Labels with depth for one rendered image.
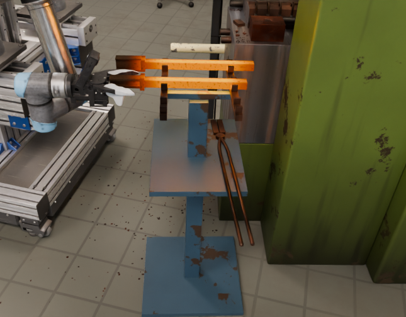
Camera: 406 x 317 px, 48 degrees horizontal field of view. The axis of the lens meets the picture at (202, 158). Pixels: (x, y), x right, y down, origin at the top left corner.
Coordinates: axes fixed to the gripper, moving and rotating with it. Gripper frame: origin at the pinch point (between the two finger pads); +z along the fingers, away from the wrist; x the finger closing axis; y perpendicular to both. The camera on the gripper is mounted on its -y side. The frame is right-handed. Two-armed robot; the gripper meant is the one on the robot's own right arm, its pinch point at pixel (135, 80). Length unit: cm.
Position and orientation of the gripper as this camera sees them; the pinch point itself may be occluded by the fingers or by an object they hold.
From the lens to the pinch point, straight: 140.1
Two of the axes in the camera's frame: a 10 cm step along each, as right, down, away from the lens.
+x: 0.3, 6.2, -7.8
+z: 10.0, 0.1, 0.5
